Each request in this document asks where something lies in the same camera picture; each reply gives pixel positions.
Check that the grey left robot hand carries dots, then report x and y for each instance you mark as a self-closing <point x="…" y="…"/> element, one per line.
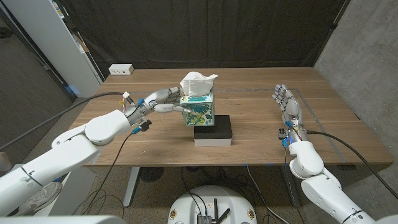
<point x="149" y="105"/>

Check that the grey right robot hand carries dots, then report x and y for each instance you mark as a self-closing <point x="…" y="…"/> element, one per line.
<point x="292" y="109"/>

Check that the teal floral tissue box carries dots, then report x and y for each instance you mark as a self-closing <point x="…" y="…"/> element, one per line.
<point x="199" y="113"/>

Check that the white tissue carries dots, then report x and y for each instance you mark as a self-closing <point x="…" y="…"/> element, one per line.
<point x="196" y="84"/>

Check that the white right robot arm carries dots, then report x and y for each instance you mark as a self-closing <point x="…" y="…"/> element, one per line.
<point x="323" y="189"/>

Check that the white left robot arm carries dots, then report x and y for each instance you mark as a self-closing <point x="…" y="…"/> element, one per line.
<point x="62" y="158"/>

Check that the black box with white base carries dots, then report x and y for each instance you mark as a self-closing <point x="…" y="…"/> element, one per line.
<point x="213" y="127"/>

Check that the white power strip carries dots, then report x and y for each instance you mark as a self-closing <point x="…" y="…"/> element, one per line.
<point x="120" y="69"/>

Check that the black round fan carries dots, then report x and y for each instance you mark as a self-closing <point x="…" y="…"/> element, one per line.
<point x="150" y="173"/>

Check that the backdrop stand pole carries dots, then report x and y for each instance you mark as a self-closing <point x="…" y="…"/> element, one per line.
<point x="334" y="25"/>
<point x="93" y="63"/>

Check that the white table leg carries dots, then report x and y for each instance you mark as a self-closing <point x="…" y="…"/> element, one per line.
<point x="132" y="183"/>

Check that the grey table leg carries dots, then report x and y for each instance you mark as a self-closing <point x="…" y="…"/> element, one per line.
<point x="292" y="189"/>

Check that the black backdrop curtain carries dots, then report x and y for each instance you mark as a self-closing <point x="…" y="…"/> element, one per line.
<point x="202" y="31"/>

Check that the white platform with blue pads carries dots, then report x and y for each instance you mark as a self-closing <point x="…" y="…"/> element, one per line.
<point x="77" y="189"/>

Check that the white robot torso base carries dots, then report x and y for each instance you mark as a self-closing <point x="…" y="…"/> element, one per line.
<point x="224" y="199"/>

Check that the white cabinet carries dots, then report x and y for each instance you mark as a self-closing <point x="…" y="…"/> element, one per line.
<point x="53" y="40"/>

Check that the black antenna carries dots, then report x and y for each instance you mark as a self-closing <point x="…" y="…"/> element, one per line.
<point x="224" y="215"/>
<point x="215" y="208"/>

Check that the black router device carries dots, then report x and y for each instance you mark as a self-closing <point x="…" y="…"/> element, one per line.
<point x="204" y="219"/>

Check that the white sneaker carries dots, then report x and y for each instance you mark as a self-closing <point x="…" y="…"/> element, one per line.
<point x="40" y="197"/>

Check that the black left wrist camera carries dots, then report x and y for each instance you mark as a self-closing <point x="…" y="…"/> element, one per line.
<point x="145" y="125"/>

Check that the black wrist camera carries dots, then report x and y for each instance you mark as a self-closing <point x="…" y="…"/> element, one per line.
<point x="145" y="125"/>
<point x="281" y="134"/>

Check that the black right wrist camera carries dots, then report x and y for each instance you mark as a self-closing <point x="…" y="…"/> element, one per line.
<point x="281" y="134"/>

